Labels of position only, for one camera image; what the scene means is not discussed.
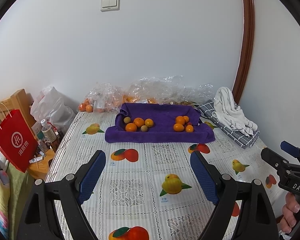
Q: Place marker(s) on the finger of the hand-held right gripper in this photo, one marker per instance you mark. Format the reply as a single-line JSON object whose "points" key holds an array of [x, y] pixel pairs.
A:
{"points": [[272, 158], [290, 148]]}

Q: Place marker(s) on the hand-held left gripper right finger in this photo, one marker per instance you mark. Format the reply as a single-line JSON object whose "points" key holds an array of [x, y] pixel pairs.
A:
{"points": [[203, 177]]}

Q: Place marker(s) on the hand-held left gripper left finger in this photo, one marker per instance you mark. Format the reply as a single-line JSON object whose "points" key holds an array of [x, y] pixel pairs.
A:
{"points": [[92, 175]]}

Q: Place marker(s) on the orange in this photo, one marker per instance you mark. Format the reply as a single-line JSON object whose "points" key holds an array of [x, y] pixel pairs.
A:
{"points": [[131, 127], [139, 121], [186, 118], [180, 120], [149, 122], [178, 127], [189, 129]]}

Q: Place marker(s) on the purple towel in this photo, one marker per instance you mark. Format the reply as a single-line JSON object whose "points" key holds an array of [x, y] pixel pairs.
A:
{"points": [[160, 136]]}

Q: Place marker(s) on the green jujube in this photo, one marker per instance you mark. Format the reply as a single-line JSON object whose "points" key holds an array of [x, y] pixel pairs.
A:
{"points": [[143, 129], [126, 120]]}

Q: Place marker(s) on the person's right hand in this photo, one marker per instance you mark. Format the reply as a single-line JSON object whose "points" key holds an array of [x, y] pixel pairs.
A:
{"points": [[290, 213]]}

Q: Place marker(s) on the grey checked cloth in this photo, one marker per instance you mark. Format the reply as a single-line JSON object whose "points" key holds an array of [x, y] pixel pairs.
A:
{"points": [[242, 140]]}

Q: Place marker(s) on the brown glass bottle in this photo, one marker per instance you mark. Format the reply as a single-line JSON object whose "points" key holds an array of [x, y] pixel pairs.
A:
{"points": [[55, 143]]}

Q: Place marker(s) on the wooden bedside table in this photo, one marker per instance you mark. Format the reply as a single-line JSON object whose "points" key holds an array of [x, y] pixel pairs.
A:
{"points": [[41, 168]]}

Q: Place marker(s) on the fruit print lace tablecloth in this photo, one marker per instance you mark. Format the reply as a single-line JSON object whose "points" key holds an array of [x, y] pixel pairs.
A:
{"points": [[150, 170]]}

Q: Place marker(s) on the small white tube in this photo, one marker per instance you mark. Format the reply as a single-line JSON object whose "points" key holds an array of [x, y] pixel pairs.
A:
{"points": [[37, 158]]}

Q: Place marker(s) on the small clear bottle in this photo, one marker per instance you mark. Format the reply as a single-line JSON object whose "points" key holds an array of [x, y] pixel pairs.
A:
{"points": [[41, 147]]}

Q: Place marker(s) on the clear bottle with white cap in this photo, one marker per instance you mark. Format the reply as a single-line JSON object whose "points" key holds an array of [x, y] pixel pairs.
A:
{"points": [[47, 132]]}

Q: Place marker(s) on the white striped towel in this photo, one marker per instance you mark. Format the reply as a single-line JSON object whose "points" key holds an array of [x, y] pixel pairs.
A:
{"points": [[230, 110]]}

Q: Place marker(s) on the heap of bagged mandarins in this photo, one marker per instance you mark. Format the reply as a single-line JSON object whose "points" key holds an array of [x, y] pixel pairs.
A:
{"points": [[88, 108], [130, 98]]}

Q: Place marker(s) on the green cloth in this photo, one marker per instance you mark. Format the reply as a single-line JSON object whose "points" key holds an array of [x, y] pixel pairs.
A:
{"points": [[18, 195]]}

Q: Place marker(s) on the heap of brown longans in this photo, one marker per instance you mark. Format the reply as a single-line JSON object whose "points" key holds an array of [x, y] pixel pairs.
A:
{"points": [[186, 103]]}

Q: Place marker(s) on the white plastic bag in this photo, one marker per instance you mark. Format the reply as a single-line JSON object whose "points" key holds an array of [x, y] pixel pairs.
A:
{"points": [[52, 107]]}

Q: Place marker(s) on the red paper bag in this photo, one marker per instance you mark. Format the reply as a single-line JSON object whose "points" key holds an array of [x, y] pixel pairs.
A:
{"points": [[17, 140]]}

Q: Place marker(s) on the clear plastic bag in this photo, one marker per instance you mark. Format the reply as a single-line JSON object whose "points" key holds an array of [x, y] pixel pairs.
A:
{"points": [[152, 87], [202, 90], [105, 92]]}

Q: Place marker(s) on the brown wooden door frame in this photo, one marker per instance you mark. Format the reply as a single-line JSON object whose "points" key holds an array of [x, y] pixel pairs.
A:
{"points": [[247, 42]]}

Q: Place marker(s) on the white wall light switch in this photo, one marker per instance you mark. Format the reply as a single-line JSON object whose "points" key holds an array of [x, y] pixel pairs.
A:
{"points": [[110, 3]]}

